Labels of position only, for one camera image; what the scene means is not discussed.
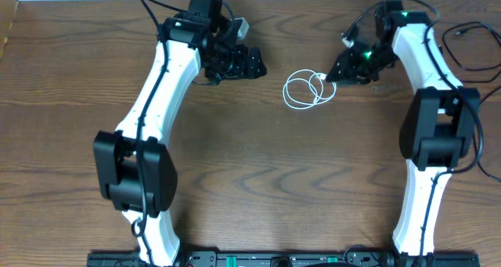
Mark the white cable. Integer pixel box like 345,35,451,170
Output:
282,68,337,110

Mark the thin black micro-usb cable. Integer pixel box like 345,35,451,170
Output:
438,21,501,84

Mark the thick black usb cable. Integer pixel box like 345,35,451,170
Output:
471,85,501,184

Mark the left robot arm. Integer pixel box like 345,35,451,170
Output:
93,0,267,266

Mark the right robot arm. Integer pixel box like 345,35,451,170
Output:
326,0,483,261

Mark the cardboard panel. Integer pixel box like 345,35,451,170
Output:
0,0,19,56

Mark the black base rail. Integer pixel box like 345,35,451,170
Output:
86,251,481,267

